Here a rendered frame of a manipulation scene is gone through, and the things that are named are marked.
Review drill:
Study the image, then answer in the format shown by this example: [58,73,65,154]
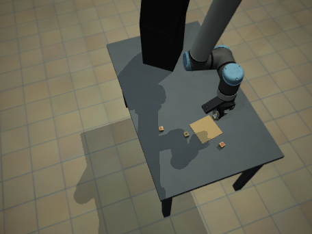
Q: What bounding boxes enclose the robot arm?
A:
[183,0,244,114]

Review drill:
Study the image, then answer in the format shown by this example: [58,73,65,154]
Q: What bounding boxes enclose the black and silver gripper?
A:
[213,98,236,121]

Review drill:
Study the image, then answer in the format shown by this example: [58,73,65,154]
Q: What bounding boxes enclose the tan flat mat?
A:
[190,115,223,144]

